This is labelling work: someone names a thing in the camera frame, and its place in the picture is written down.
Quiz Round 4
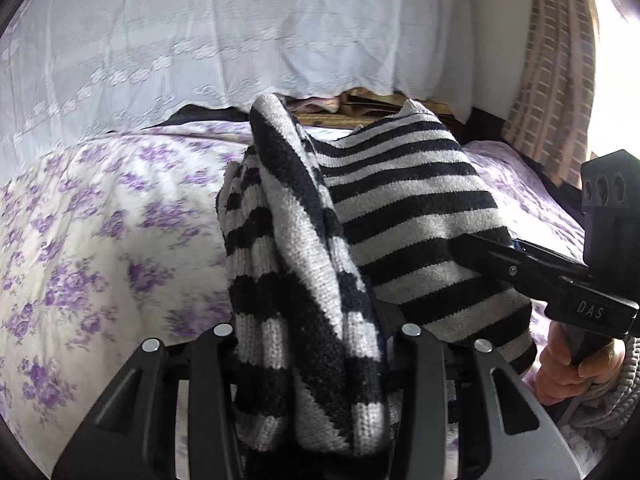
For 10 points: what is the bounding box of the white lace bed cover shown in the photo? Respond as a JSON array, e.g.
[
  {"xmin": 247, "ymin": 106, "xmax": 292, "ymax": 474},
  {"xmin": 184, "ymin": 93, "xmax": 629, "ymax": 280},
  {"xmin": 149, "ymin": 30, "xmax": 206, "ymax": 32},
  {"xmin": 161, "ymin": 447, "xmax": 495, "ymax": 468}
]
[{"xmin": 1, "ymin": 0, "xmax": 474, "ymax": 180}]

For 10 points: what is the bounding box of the purple floral bed sheet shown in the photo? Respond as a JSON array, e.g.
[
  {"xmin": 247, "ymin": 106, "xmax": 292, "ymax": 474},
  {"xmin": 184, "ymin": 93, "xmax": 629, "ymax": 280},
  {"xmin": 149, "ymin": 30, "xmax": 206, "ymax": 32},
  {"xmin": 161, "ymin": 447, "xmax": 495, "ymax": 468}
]
[{"xmin": 1, "ymin": 122, "xmax": 585, "ymax": 477}]

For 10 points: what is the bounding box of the brown wooden bed frame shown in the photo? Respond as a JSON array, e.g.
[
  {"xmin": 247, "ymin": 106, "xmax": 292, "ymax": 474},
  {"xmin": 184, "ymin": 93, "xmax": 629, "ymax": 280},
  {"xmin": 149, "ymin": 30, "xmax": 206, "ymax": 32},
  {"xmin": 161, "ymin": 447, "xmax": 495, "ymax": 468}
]
[{"xmin": 150, "ymin": 86, "xmax": 482, "ymax": 134}]

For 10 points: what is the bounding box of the brown checked curtain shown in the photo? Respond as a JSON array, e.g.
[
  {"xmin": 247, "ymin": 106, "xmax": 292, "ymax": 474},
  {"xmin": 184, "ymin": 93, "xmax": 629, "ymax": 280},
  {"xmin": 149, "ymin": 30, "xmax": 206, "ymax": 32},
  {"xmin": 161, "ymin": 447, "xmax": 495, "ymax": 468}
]
[{"xmin": 501, "ymin": 0, "xmax": 599, "ymax": 188}]

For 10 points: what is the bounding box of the grey knit sleeve forearm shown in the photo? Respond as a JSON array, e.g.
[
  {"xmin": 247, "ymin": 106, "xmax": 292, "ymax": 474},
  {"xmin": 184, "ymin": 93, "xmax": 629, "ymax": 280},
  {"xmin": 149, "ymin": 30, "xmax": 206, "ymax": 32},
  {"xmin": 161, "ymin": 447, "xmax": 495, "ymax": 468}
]
[{"xmin": 561, "ymin": 337, "xmax": 639, "ymax": 438}]

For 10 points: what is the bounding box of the black white striped knit sweater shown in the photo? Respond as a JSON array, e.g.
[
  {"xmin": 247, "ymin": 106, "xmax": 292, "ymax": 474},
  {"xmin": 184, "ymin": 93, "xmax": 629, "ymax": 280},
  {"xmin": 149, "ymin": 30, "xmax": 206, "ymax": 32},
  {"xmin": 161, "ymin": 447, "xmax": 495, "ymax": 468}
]
[{"xmin": 217, "ymin": 94, "xmax": 537, "ymax": 464}]

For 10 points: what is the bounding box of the person's right hand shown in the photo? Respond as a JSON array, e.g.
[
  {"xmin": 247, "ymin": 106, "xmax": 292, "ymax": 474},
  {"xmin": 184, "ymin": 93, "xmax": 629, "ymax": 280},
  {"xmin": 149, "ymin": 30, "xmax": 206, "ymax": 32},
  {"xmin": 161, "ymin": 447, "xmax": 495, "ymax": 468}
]
[{"xmin": 535, "ymin": 322, "xmax": 626, "ymax": 406}]

